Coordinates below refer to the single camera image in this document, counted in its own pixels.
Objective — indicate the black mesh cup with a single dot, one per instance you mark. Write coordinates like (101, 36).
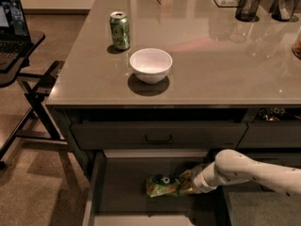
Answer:
(247, 10)
(283, 10)

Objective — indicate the green rice chip bag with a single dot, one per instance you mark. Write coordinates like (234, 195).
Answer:
(158, 185)

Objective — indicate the open middle drawer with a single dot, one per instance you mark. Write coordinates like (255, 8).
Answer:
(117, 194)

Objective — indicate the black laptop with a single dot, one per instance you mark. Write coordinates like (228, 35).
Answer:
(15, 39)

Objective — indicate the green soda can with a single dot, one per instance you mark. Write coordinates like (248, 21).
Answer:
(120, 30)

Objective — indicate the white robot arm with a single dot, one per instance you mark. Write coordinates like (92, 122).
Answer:
(232, 168)

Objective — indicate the black laptop stand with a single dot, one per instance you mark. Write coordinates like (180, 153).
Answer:
(36, 87)

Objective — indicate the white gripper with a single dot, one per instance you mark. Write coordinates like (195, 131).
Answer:
(198, 182)

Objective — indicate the right middle drawer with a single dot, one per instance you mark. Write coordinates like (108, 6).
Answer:
(283, 159)

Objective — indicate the closed top drawer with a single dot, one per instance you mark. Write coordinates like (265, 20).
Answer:
(96, 135)

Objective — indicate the right top drawer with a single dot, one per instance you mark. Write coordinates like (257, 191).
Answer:
(272, 134)

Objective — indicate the black top drawer handle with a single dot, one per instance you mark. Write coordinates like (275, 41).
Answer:
(166, 140)

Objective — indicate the white bowl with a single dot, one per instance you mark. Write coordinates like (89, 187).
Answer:
(151, 65)

